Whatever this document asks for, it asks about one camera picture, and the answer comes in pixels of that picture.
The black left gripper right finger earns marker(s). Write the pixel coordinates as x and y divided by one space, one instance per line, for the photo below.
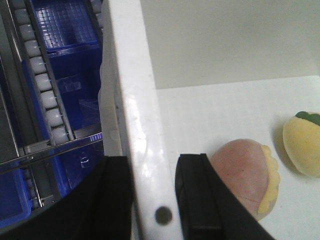
207 208

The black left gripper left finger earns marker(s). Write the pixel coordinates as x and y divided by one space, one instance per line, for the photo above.
99 208

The pink plush egg toy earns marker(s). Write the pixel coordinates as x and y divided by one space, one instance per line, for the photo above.
250 172

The yellow plush leaf toy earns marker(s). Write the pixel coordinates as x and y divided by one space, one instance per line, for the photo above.
301 139

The white plastic tote box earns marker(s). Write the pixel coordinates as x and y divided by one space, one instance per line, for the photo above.
187 76

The roller conveyor rack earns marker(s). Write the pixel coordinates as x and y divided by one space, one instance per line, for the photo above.
37 82

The blue storage bin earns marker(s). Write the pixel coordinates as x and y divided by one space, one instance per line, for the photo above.
75 75

